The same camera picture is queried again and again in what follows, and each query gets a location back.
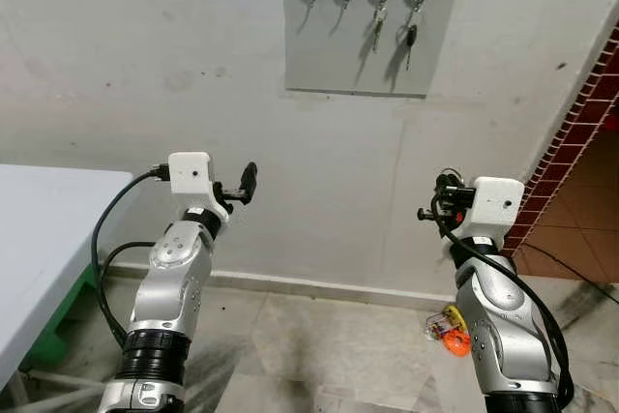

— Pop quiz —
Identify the orange plastic toy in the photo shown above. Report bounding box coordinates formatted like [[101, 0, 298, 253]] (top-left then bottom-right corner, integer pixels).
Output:
[[440, 328, 473, 359]]

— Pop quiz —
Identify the grey wall board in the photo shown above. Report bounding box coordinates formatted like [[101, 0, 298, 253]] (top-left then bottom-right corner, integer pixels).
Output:
[[281, 0, 469, 99]]

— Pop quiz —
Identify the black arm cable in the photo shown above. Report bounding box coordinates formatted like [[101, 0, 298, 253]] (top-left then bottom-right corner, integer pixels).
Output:
[[432, 210, 576, 410], [90, 167, 171, 349]]

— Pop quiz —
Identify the silver key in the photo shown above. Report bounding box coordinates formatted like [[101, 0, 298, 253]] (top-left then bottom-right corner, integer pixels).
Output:
[[371, 4, 389, 54]]

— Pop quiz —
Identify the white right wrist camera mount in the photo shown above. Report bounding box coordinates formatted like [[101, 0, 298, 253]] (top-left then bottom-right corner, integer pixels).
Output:
[[455, 177, 526, 244]]

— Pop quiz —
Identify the black head key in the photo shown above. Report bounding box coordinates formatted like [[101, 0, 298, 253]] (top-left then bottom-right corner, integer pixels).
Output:
[[403, 6, 422, 72]]

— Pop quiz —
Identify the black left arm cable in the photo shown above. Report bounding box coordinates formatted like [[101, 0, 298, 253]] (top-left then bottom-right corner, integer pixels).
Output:
[[90, 167, 171, 349]]

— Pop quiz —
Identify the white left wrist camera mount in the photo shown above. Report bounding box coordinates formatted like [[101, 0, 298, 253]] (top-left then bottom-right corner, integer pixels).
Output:
[[167, 152, 231, 224]]

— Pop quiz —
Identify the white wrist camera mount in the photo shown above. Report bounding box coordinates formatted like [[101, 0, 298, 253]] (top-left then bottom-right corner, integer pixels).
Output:
[[167, 152, 231, 224], [455, 177, 526, 244]]

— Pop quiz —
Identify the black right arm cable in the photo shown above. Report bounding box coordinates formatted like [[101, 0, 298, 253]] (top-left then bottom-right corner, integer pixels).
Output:
[[432, 210, 576, 410]]

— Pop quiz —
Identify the white table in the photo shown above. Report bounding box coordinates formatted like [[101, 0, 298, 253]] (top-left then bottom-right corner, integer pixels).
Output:
[[0, 163, 134, 391]]

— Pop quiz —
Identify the black floor cable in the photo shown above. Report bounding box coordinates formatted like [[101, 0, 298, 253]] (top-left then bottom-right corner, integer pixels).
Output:
[[522, 242, 619, 306]]

